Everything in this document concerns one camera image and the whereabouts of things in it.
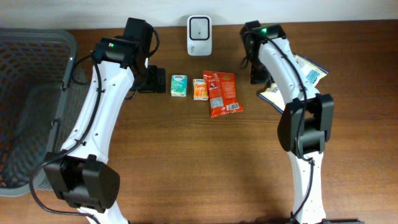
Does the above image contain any green tissue pack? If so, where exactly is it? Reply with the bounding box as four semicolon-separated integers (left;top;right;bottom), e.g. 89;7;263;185
170;75;187;97

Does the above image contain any red snack bag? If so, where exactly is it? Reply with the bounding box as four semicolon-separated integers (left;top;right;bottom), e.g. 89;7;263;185
203;71;244;118

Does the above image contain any orange tissue pack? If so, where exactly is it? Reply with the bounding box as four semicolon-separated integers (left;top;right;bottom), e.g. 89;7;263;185
193;79;208;101

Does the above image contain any cream snack bag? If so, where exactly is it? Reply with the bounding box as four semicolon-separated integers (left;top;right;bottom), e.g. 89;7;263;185
259;54;328;114

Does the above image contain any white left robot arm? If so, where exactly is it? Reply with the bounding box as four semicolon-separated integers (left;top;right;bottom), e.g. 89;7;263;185
35;18;166;223

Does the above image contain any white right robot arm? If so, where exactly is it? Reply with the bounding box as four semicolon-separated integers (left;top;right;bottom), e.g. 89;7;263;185
239;21;335;223

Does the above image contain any white barcode scanner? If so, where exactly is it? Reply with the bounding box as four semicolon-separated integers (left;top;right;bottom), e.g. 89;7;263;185
187;15;213;57

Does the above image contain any grey plastic mesh basket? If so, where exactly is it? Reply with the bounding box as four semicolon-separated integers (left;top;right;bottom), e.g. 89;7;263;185
1;28;88;197

